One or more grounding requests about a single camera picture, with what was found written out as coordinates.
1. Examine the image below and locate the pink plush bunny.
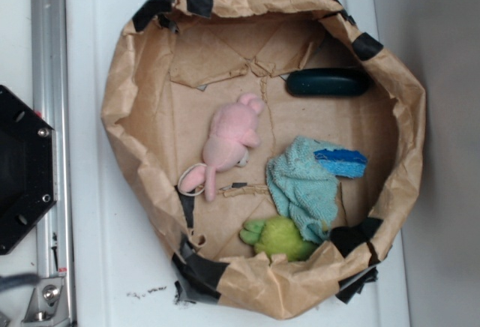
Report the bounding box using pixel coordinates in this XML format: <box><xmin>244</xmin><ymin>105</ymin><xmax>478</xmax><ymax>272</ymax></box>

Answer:
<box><xmin>178</xmin><ymin>93</ymin><xmax>266</xmax><ymax>202</ymax></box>

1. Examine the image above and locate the brown paper bag bin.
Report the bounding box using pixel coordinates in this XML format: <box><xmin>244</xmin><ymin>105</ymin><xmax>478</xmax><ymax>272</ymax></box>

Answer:
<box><xmin>101</xmin><ymin>0</ymin><xmax>426</xmax><ymax>320</ymax></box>

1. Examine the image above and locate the light blue terry cloth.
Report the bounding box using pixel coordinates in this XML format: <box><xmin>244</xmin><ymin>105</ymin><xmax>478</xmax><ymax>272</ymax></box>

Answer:
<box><xmin>265</xmin><ymin>136</ymin><xmax>340</xmax><ymax>244</ymax></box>

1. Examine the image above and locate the dark teal oval case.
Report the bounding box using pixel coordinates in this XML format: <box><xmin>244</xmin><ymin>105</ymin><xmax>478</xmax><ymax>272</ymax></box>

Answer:
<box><xmin>286</xmin><ymin>67</ymin><xmax>371</xmax><ymax>97</ymax></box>

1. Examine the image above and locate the green plush toy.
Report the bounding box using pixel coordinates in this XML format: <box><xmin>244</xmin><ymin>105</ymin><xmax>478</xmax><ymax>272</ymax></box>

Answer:
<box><xmin>239</xmin><ymin>216</ymin><xmax>319</xmax><ymax>262</ymax></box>

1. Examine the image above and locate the blue sponge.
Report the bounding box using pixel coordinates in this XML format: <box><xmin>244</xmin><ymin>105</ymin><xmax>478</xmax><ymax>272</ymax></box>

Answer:
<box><xmin>314</xmin><ymin>149</ymin><xmax>368</xmax><ymax>179</ymax></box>

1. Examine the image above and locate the white tray board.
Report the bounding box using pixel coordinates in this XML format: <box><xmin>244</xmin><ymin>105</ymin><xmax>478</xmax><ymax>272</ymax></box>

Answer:
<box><xmin>64</xmin><ymin>0</ymin><xmax>412</xmax><ymax>327</ymax></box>

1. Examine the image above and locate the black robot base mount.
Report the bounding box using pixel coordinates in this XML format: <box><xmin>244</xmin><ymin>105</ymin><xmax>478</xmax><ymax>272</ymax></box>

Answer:
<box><xmin>1</xmin><ymin>85</ymin><xmax>56</xmax><ymax>256</ymax></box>

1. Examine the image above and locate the aluminium frame rail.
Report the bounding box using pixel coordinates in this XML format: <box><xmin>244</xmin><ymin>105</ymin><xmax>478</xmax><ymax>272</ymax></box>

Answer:
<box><xmin>25</xmin><ymin>0</ymin><xmax>77</xmax><ymax>326</ymax></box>

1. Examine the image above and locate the grey cable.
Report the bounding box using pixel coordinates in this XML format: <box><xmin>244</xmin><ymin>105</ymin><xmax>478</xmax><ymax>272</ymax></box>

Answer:
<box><xmin>0</xmin><ymin>272</ymin><xmax>41</xmax><ymax>293</ymax></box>

